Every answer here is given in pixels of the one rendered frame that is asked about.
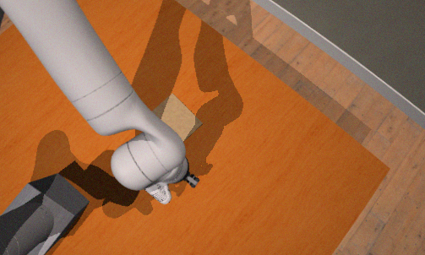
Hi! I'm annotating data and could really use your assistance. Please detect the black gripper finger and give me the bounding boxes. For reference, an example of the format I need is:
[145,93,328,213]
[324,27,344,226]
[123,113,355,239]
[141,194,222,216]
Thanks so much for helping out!
[186,174,200,188]

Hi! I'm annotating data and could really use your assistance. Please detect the tan square mat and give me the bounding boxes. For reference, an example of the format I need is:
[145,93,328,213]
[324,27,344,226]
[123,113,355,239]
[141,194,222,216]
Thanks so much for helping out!
[152,94,203,142]

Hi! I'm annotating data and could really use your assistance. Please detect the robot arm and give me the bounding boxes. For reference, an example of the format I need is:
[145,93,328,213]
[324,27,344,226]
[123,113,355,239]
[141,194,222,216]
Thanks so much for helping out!
[0,0,188,255]

